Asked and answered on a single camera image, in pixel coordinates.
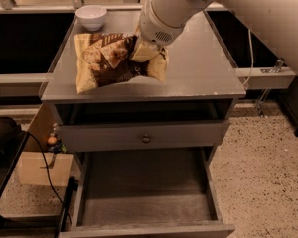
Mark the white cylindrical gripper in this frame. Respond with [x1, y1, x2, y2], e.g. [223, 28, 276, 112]
[129, 0, 212, 62]

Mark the brown chip bag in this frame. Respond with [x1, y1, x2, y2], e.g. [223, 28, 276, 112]
[74, 33, 169, 94]

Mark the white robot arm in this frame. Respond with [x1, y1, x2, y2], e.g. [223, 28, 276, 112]
[139, 0, 298, 76]

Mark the round dark drawer knob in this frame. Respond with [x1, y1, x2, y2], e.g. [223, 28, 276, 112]
[142, 135, 151, 144]

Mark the closed grey top drawer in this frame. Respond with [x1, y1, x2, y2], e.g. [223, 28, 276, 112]
[59, 120, 229, 152]

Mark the grey wooden drawer cabinet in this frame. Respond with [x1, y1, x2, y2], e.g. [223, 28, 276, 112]
[42, 14, 245, 238]

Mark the open grey middle drawer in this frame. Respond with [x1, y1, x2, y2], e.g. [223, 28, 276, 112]
[59, 148, 235, 238]

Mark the white ceramic bowl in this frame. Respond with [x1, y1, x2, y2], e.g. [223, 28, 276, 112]
[75, 5, 107, 31]

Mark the small colourful figurine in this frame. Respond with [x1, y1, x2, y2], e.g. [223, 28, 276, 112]
[47, 123, 67, 154]

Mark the cardboard box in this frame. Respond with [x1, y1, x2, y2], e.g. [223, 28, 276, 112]
[17, 152, 73, 186]

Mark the metal railing frame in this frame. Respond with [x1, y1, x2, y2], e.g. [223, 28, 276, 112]
[0, 0, 295, 106]

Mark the black cable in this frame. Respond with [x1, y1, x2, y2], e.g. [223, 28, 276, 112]
[24, 130, 74, 226]

